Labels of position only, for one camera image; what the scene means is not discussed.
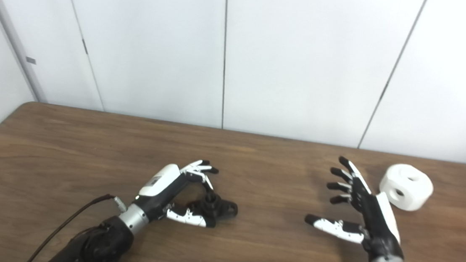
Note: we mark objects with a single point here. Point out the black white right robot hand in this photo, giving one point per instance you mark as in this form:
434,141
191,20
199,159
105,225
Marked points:
376,224

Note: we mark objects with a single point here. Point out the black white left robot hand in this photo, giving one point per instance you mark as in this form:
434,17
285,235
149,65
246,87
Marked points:
158,185

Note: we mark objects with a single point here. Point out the round white plastic piece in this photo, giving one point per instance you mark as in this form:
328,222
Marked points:
415,193

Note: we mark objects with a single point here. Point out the black plastic holder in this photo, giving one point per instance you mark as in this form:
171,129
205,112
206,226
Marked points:
222,208

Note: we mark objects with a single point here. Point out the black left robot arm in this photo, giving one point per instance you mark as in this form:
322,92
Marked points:
100,244

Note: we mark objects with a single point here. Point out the small grey wall tag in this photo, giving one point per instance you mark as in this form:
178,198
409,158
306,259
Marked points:
30,60

